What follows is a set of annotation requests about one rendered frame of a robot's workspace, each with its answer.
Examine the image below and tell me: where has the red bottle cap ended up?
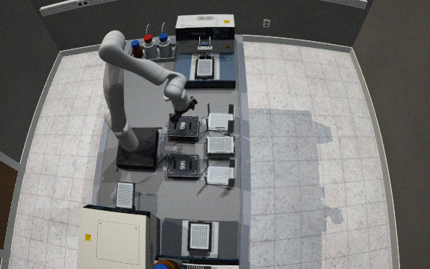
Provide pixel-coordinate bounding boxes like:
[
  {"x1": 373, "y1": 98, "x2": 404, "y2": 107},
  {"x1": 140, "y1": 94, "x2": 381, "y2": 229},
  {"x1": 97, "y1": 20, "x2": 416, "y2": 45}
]
[{"x1": 143, "y1": 34, "x2": 152, "y2": 43}]

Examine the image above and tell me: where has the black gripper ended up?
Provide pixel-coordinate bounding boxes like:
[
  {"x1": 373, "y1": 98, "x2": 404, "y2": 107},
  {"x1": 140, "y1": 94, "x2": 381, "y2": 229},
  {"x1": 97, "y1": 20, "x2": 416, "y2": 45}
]
[{"x1": 169, "y1": 96, "x2": 198, "y2": 123}]

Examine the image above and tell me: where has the white plastic bottle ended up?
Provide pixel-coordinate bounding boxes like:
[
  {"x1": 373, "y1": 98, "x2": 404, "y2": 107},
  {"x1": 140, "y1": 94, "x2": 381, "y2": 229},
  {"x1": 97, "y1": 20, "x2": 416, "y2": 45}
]
[{"x1": 143, "y1": 40, "x2": 158, "y2": 59}]

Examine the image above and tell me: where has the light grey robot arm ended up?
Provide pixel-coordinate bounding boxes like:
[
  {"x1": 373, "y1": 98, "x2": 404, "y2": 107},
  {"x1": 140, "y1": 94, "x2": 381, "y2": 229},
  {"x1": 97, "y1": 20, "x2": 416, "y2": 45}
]
[{"x1": 99, "y1": 31, "x2": 190, "y2": 152}]

